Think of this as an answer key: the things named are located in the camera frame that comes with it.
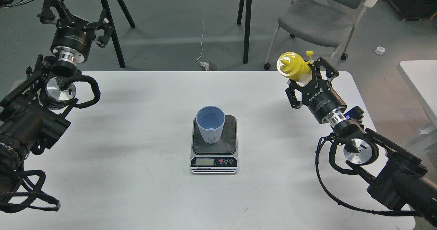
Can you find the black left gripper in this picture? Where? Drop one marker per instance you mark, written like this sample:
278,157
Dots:
66,36

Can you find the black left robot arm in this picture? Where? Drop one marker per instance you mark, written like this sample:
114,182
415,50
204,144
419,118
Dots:
34,113

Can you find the small white spool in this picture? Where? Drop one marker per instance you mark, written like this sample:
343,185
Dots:
380,50

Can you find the light blue ribbed plastic cup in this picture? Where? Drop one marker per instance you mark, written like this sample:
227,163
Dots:
210,121

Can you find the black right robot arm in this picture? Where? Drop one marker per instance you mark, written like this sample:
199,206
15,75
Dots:
396,178

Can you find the digital kitchen scale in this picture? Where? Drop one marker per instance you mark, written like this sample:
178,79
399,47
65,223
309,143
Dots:
220,158

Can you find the white side table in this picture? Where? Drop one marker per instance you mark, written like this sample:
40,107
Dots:
420,76

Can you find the yellow squeeze bottle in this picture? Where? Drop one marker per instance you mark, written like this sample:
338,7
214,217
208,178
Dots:
292,66

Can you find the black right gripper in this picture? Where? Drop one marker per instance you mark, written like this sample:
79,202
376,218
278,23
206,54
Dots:
321,102

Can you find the grey office chair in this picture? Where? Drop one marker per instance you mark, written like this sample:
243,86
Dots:
320,24

